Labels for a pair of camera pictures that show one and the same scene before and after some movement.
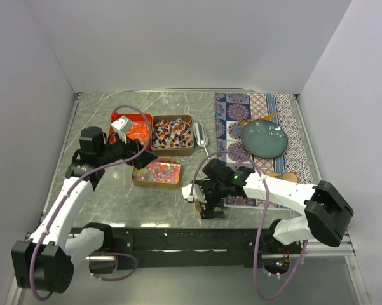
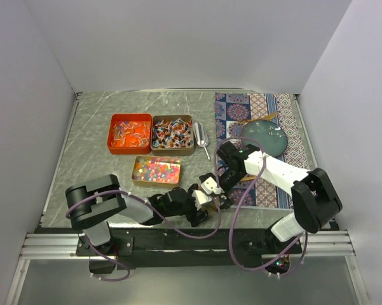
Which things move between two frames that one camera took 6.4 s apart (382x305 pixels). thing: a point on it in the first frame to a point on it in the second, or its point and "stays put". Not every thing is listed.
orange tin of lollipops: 142,127 stays put
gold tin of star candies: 164,173 stays put
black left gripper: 131,147 to 192,217
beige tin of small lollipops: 172,135 stays put
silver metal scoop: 201,136 stays put
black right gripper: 208,211 to 227,192
